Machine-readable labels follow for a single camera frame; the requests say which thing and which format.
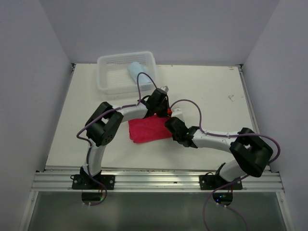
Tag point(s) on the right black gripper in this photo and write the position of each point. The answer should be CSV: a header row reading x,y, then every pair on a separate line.
x,y
181,121

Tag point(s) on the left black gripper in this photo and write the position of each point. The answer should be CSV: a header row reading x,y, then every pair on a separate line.
x,y
164,113

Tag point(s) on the red towel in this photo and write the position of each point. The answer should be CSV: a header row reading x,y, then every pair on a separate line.
x,y
148,129

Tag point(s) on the light blue towel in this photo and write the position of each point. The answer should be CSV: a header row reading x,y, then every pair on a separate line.
x,y
134,69

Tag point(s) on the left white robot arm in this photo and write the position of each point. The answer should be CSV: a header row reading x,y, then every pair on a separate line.
x,y
103,125

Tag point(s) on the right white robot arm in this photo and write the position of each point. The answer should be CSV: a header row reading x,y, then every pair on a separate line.
x,y
251,154

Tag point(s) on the white plastic mesh basket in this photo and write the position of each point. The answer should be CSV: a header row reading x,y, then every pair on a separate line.
x,y
113,76

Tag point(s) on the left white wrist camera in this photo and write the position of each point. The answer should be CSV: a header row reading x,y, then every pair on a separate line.
x,y
165,88

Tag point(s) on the aluminium front rail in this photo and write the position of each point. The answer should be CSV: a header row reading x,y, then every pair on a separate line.
x,y
137,180

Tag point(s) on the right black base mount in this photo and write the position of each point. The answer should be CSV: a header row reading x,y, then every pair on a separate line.
x,y
211,181

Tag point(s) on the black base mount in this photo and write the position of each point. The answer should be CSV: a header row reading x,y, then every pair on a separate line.
x,y
83,181
211,181

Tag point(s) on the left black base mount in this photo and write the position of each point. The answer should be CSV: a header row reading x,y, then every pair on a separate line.
x,y
83,181

